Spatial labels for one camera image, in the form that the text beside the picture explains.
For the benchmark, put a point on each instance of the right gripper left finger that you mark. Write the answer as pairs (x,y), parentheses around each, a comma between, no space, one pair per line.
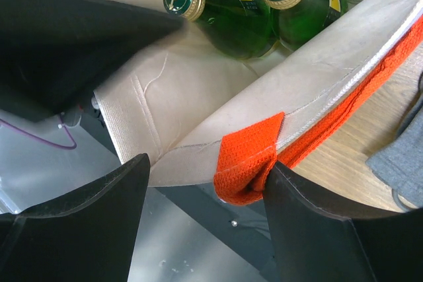
(87,234)

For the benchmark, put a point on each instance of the grey folded cloth right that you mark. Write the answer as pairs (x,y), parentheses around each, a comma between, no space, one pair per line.
(399,164)

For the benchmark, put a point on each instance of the black mounting base plate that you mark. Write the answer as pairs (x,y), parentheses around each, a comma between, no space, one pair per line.
(187,234)

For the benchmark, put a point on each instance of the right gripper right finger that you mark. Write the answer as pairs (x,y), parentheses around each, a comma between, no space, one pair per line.
(319,235)

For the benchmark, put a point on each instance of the green glass bottle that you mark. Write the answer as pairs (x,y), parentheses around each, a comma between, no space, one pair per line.
(298,21)
(242,29)

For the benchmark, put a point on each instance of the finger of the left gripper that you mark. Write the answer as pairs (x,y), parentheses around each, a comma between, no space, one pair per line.
(56,52)

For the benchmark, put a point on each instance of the beige canvas bag orange handles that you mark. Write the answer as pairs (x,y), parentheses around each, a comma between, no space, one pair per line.
(203,117)

